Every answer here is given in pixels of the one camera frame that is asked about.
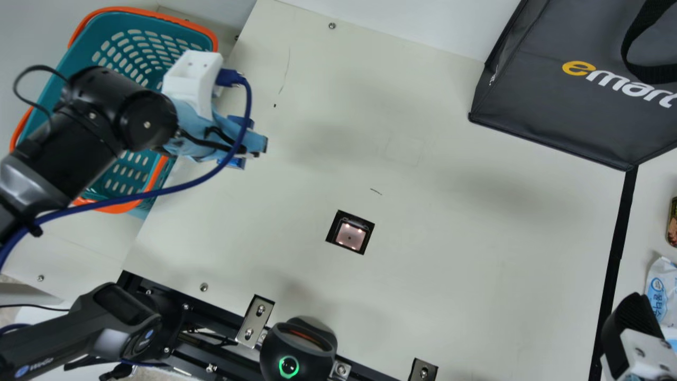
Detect teal shopping basket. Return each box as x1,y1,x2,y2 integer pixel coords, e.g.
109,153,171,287
10,6,218,219

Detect blue and white pouch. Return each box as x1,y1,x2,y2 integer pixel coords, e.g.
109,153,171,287
645,256,677,331

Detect dark grey bag with straps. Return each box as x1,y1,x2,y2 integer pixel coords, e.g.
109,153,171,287
468,0,677,171

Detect black strip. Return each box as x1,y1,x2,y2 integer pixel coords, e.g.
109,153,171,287
588,164,639,381

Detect small square scanner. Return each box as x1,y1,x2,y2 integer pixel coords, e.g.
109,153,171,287
325,210,375,256

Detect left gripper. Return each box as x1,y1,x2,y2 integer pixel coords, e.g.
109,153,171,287
163,98,269,160

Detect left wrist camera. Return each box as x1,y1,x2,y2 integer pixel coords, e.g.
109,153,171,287
161,50,224,122

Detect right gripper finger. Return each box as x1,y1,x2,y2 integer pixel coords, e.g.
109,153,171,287
600,292,676,381

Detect black device with green light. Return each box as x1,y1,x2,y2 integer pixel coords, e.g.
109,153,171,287
259,316,338,381

